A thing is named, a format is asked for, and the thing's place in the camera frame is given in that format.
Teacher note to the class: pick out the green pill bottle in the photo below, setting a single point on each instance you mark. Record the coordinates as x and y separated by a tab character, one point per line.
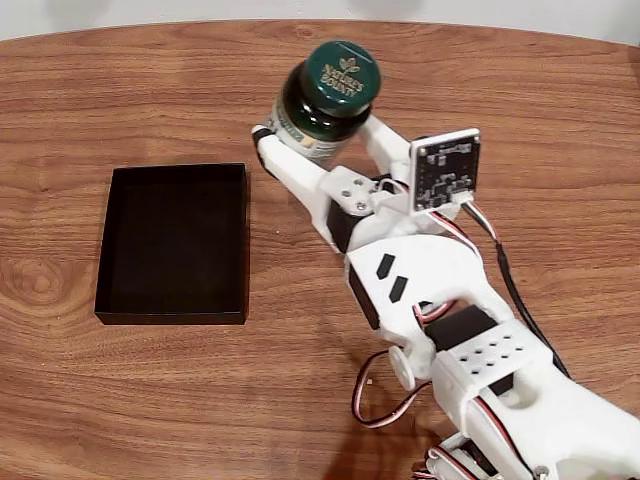
340	80

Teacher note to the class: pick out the black open box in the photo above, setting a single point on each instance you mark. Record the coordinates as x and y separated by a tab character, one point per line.
170	250

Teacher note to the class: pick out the black camera circuit board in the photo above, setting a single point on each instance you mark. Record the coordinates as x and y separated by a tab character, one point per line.
445	170

